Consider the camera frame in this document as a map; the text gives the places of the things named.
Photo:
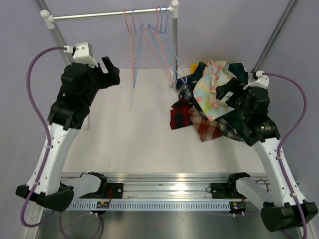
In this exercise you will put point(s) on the white metal clothes rack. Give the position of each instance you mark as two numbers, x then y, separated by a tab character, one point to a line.
50	21

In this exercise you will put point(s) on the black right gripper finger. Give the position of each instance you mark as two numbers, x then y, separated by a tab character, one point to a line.
225	93
237	85

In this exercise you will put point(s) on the pastel floral skirt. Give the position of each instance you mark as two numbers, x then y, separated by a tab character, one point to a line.
215	74

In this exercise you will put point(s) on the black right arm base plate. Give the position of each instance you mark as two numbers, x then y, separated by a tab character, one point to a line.
221	191

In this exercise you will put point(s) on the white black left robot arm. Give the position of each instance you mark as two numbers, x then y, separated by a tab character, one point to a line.
80	84

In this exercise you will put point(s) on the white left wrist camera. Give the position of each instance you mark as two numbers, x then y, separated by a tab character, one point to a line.
82	53

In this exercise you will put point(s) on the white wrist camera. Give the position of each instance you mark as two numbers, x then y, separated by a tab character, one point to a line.
258	79
82	53

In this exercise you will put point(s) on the blue hanger of green skirt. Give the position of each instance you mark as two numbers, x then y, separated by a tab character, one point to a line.
138	31

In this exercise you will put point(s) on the aluminium rail frame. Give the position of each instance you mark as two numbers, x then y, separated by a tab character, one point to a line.
127	137

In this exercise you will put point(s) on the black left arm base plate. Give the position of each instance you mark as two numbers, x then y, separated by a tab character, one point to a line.
114	190

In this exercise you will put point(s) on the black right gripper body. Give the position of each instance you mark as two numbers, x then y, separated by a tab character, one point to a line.
239	100

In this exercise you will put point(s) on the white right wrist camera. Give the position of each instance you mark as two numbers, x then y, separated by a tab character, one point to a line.
258	79

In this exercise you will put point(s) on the yellow plastic bin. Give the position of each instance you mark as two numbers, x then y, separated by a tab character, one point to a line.
193	68

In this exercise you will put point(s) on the slotted white cable duct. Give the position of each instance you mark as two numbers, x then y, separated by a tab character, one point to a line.
149	206

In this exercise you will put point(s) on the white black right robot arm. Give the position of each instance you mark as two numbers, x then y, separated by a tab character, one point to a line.
285	206

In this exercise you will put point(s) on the red navy plaid skirt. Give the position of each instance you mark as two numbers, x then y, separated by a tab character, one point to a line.
179	116

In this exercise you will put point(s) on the rust beige plaid skirt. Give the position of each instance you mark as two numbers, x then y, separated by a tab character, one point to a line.
206	130

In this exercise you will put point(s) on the navy white plaid skirt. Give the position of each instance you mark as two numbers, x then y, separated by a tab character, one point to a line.
187	89

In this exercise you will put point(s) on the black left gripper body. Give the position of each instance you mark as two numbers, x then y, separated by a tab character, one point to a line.
103	80

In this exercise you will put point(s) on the dark green plaid skirt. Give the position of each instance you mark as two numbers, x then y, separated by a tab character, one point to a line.
240	73

